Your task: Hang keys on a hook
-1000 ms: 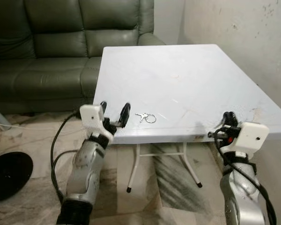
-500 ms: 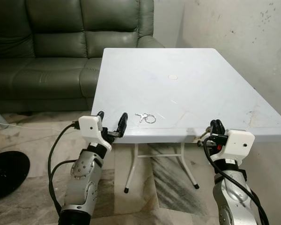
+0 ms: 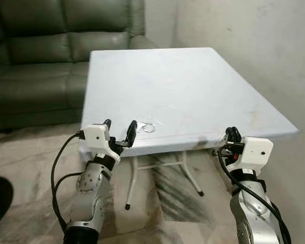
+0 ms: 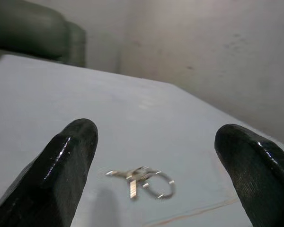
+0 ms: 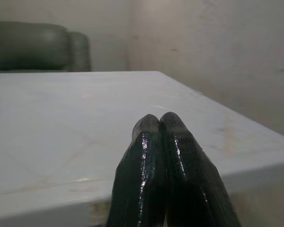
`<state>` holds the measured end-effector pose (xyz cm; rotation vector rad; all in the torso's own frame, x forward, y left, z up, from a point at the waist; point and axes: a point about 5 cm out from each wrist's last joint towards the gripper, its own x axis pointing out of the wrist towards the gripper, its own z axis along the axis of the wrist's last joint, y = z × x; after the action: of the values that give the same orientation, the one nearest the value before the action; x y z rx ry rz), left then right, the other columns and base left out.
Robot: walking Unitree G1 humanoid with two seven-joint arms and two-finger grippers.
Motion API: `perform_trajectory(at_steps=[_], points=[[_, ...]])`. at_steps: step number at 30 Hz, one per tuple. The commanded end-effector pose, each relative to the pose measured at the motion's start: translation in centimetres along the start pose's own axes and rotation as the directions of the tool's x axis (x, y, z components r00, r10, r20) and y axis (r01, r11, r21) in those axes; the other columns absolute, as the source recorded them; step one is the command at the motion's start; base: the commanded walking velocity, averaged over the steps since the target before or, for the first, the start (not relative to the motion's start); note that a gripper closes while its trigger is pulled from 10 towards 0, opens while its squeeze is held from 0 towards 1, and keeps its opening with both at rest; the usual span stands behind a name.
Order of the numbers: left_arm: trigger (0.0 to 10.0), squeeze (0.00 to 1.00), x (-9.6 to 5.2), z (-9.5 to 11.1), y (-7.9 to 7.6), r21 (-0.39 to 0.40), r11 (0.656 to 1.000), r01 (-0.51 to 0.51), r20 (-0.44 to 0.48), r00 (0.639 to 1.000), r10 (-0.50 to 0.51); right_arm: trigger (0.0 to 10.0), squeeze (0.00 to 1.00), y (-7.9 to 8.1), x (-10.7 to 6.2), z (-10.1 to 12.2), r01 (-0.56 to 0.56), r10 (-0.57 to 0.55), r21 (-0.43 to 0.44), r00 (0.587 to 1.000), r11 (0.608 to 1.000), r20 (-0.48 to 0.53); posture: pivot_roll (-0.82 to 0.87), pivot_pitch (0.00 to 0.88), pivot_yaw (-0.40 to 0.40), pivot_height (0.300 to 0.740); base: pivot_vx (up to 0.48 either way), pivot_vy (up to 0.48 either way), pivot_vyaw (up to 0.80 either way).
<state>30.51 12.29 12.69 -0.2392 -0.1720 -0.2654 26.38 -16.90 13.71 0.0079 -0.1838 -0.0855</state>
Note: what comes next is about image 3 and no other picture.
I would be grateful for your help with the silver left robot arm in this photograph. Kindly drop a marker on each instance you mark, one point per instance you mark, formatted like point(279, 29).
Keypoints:
point(91, 198)

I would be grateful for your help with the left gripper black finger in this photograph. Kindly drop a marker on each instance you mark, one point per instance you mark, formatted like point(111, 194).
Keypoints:
point(131, 133)
point(107, 123)

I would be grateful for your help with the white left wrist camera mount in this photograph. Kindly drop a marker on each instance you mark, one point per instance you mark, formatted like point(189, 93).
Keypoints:
point(95, 137)

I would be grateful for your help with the white square table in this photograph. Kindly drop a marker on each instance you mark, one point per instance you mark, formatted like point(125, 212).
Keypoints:
point(183, 91)

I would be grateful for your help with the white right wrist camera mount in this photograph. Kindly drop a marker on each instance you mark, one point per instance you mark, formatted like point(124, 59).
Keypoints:
point(256, 151)

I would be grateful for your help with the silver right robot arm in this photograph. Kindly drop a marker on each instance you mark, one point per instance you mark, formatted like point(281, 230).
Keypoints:
point(251, 213)

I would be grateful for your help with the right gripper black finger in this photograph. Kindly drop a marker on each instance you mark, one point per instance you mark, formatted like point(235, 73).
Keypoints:
point(236, 134)
point(229, 135)

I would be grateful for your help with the dark green leather sofa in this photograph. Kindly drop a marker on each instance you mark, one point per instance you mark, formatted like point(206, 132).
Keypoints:
point(35, 66)

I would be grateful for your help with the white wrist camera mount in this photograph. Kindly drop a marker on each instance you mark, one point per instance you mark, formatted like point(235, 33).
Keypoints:
point(256, 151)
point(95, 137)

